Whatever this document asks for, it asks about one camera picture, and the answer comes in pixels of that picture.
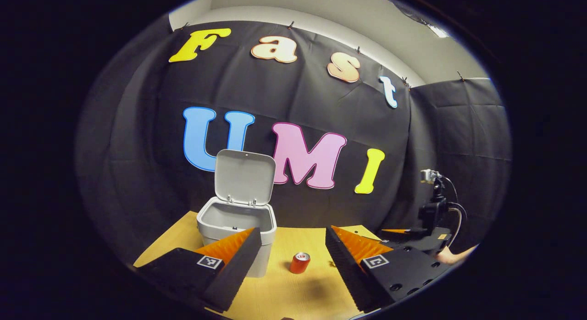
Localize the grey desktop garbage bin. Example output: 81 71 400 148
196 149 277 278

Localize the wooden desktop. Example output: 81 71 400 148
133 211 459 320

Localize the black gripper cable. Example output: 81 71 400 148
440 175 468 249

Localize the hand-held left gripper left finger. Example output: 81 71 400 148
134 227 263 313

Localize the red pop can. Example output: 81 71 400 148
290 252 311 275

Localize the black backdrop cloth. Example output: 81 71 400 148
76 20 512 284

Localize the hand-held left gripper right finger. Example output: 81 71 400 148
326 226 452 313

